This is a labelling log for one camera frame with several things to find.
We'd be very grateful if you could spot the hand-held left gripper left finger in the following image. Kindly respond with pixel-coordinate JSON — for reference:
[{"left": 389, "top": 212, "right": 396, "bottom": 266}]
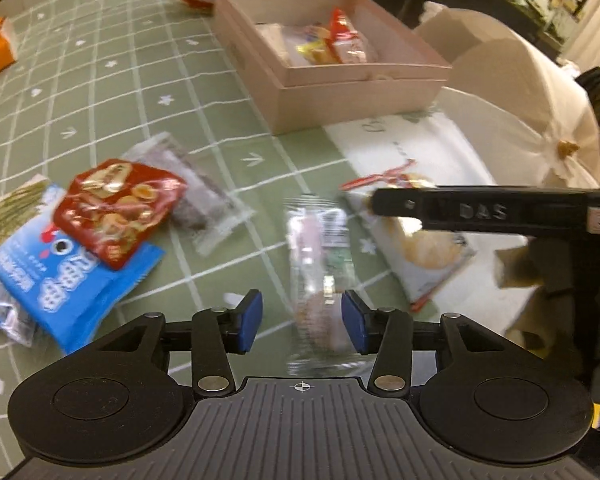
[{"left": 87, "top": 289, "right": 265, "bottom": 394}]

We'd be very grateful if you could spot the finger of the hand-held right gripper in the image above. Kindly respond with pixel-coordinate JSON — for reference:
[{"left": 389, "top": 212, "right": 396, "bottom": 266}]
[{"left": 370, "top": 185, "right": 589, "bottom": 238}]

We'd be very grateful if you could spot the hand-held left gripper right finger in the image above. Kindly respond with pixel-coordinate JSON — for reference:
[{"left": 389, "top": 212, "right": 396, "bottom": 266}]
[{"left": 341, "top": 289, "right": 523, "bottom": 394}]

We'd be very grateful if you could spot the clear pink snack packet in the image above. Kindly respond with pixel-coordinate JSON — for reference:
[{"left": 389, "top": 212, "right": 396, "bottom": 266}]
[{"left": 282, "top": 195, "right": 371, "bottom": 378}]

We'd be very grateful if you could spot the red bordered bread packet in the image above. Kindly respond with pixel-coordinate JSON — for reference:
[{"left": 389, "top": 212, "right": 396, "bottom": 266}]
[{"left": 340, "top": 159, "right": 478, "bottom": 311}]

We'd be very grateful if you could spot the pink cardboard box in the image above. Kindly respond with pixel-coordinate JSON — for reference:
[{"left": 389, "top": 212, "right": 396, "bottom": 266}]
[{"left": 214, "top": 0, "right": 452, "bottom": 136}]

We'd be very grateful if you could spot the red orange label snack packet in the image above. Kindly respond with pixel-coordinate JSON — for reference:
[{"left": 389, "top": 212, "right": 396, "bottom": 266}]
[{"left": 327, "top": 8, "right": 378, "bottom": 64}]

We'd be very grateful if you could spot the brown pastry snack packet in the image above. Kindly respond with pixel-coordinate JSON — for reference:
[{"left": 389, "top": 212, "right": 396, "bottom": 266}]
[{"left": 295, "top": 40, "right": 338, "bottom": 66}]

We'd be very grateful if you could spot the cream bar snack packet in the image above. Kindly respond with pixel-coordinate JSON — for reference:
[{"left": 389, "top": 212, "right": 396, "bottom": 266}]
[{"left": 257, "top": 22, "right": 326, "bottom": 67}]

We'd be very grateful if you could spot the daisy flower ornament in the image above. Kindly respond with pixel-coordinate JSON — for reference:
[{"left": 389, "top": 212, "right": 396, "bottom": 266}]
[{"left": 540, "top": 125, "right": 600, "bottom": 181}]

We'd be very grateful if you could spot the cream covered chair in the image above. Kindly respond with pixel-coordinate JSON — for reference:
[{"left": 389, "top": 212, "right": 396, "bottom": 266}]
[{"left": 415, "top": 1, "right": 600, "bottom": 361}]

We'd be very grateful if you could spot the clear dark snack packet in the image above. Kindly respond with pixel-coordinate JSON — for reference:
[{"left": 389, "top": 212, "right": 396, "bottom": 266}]
[{"left": 121, "top": 132, "right": 255, "bottom": 256}]

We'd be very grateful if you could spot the small red snack packet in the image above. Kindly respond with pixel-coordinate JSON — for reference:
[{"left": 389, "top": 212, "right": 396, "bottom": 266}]
[{"left": 52, "top": 158, "right": 188, "bottom": 272}]

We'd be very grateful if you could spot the black cabinet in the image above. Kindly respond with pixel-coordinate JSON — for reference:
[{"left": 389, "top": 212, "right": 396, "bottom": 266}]
[{"left": 460, "top": 0, "right": 581, "bottom": 58}]

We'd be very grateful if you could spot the blue seaweed snack packet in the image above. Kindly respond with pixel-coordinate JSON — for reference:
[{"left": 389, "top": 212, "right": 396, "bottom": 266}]
[{"left": 0, "top": 175, "right": 165, "bottom": 356}]

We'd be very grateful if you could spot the small blue clear packet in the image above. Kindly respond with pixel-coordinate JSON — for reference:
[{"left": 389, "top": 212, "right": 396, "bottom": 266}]
[{"left": 0, "top": 275, "right": 38, "bottom": 348}]

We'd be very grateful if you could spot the green checked tablecloth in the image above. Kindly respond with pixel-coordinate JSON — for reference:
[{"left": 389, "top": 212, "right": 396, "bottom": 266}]
[{"left": 0, "top": 0, "right": 481, "bottom": 431}]

